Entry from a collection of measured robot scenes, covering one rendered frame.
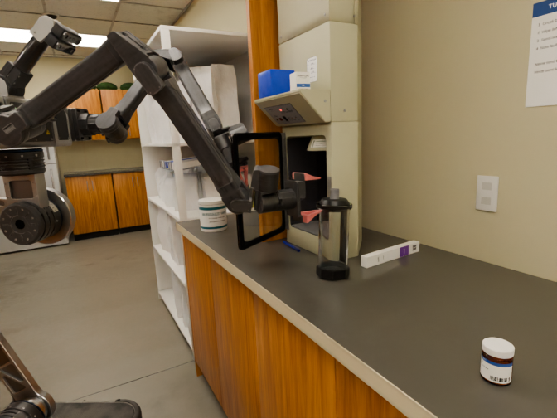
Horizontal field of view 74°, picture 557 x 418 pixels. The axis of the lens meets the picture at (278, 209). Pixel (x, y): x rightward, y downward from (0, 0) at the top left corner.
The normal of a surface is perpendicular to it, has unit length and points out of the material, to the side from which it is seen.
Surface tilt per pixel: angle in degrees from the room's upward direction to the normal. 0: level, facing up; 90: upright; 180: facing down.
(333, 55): 90
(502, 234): 90
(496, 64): 90
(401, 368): 0
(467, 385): 0
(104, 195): 90
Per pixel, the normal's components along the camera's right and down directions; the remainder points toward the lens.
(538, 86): -0.87, 0.13
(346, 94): 0.48, 0.15
